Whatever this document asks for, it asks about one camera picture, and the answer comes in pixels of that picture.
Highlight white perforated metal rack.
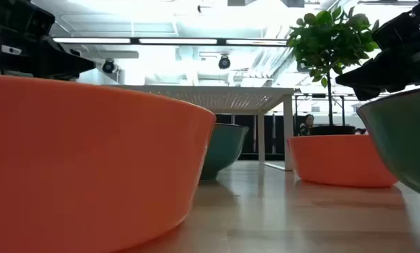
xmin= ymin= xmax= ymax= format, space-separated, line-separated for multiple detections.
xmin=106 ymin=84 xmax=296 ymax=172

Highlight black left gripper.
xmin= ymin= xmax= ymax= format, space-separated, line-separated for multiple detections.
xmin=0 ymin=34 xmax=97 ymax=81

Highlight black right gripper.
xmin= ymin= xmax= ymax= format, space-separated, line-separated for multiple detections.
xmin=335 ymin=34 xmax=420 ymax=102

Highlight person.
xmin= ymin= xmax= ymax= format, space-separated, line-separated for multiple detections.
xmin=298 ymin=113 xmax=316 ymax=137

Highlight black background cabinets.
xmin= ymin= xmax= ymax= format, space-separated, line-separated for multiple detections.
xmin=215 ymin=113 xmax=313 ymax=157

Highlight black aluminium table frame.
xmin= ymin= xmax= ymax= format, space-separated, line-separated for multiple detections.
xmin=236 ymin=151 xmax=290 ymax=162

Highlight orange plastic mini bowl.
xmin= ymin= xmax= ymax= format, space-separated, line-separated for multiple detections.
xmin=0 ymin=74 xmax=217 ymax=253
xmin=287 ymin=134 xmax=399 ymax=188

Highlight green leafy plant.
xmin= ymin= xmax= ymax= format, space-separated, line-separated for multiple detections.
xmin=286 ymin=6 xmax=381 ymax=127

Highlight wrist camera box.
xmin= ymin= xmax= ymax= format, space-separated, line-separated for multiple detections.
xmin=372 ymin=9 xmax=420 ymax=50
xmin=20 ymin=3 xmax=56 ymax=38

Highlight black plant pot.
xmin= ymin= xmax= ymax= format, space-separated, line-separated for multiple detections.
xmin=308 ymin=125 xmax=357 ymax=136

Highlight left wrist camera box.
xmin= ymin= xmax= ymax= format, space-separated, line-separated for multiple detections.
xmin=20 ymin=3 xmax=56 ymax=38

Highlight teal bowl patterned inside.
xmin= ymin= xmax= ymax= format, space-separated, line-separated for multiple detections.
xmin=199 ymin=122 xmax=249 ymax=182
xmin=356 ymin=85 xmax=420 ymax=202

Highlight long ceiling light strip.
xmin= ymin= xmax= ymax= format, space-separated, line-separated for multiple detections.
xmin=51 ymin=37 xmax=289 ymax=46

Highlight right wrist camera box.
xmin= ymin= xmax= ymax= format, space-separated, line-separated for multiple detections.
xmin=372 ymin=9 xmax=420 ymax=50

